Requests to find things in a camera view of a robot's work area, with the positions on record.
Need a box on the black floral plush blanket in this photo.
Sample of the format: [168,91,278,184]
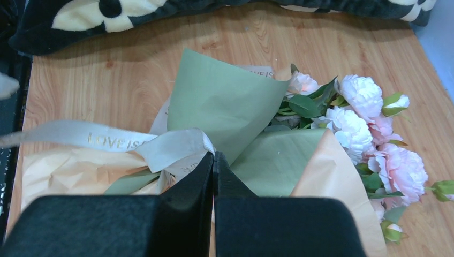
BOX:
[9,0,437,56]

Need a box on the white gold-lettered ribbon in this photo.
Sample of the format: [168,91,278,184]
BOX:
[16,60,287,179]

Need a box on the green and peach wrapping paper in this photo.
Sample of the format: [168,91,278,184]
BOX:
[21,50,387,256]

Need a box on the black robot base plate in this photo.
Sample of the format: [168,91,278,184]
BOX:
[1,52,32,245]

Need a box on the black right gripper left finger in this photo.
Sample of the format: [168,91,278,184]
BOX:
[1,153,214,256]

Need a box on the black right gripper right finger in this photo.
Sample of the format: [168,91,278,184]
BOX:
[214,152,366,256]

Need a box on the pink fake flower bouquet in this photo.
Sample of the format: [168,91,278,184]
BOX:
[275,65,453,244]

